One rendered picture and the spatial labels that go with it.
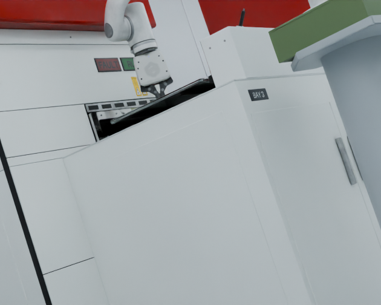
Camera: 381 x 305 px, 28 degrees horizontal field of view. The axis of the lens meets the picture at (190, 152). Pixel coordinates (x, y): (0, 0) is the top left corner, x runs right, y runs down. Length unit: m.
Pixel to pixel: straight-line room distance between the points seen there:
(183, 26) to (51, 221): 3.86
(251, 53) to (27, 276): 0.84
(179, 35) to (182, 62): 0.23
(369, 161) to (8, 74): 1.03
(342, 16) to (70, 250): 0.98
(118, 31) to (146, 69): 0.14
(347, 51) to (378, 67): 0.08
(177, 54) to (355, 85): 3.89
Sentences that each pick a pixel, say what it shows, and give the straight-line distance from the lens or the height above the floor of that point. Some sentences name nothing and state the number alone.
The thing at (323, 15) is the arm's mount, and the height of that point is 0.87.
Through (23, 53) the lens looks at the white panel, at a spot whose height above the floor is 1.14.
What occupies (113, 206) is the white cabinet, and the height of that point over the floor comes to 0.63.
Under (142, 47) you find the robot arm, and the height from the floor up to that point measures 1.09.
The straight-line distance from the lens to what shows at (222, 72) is 1.92.
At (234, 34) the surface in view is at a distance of 1.92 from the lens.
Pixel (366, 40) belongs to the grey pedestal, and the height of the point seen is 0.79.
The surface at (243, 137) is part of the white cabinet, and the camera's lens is 1.83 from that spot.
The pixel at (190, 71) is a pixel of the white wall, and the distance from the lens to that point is 5.66.
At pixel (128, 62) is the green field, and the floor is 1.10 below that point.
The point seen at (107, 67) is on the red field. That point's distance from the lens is 2.50.
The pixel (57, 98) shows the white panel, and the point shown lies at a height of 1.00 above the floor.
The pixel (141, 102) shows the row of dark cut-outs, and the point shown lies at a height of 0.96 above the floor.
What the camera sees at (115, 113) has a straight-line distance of 2.43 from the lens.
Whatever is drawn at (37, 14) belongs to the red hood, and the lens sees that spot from 2.30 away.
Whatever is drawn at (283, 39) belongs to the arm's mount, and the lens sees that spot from 1.83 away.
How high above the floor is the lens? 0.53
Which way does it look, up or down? 5 degrees up
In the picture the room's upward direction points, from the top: 19 degrees counter-clockwise
